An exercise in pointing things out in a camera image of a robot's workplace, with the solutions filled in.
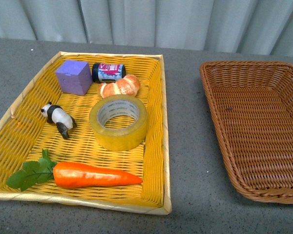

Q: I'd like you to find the purple foam cube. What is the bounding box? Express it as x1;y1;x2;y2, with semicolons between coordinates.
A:
55;60;93;96

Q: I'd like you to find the brown wicker basket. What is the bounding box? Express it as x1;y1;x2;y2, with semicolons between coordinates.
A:
200;61;293;204

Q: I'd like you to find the yellow packing tape roll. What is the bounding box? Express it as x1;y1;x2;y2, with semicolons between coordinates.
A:
89;95;147;151

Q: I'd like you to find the yellow woven basket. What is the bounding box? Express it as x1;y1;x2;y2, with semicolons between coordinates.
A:
0;52;172;215

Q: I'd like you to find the toy croissant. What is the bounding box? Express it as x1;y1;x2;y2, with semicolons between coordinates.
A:
98;74;141;98

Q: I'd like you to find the toy panda figurine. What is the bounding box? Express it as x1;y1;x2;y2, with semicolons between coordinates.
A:
40;102;77;139

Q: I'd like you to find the toy orange carrot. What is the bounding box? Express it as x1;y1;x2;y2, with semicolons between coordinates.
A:
6;149;143;191

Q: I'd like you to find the grey curtain backdrop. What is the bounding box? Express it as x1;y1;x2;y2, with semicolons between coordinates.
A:
0;0;293;57

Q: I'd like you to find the small dark labelled jar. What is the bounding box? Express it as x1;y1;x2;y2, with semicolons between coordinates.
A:
92;63;126;83

